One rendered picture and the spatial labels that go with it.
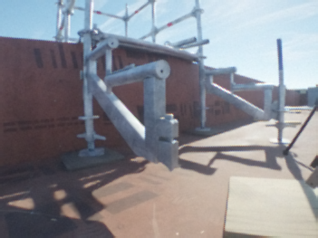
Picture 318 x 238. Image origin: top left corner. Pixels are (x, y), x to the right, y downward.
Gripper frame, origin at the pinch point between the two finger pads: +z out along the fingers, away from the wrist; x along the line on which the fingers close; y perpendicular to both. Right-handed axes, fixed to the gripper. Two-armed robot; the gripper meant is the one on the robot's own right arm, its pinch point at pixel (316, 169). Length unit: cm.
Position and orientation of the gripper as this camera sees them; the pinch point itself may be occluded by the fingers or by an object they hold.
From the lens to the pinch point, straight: 54.9
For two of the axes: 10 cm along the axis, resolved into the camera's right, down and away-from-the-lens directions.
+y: 6.0, 4.7, -6.4
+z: -2.5, 8.8, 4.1
